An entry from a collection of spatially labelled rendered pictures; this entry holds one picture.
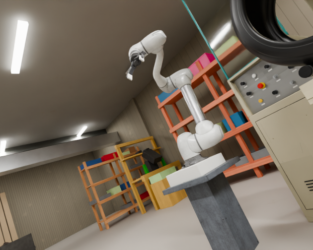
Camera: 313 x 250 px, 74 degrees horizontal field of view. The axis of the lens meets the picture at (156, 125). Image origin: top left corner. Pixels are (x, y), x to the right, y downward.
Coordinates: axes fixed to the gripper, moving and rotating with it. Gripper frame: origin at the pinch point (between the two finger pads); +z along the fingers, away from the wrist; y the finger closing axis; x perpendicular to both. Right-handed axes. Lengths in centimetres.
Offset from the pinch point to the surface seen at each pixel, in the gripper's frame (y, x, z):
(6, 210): -828, -59, -363
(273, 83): 41, 97, -20
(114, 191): -459, 195, -294
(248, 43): 45, 28, 32
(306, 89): 45, 47, 55
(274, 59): 46, 37, 42
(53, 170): -783, 31, -563
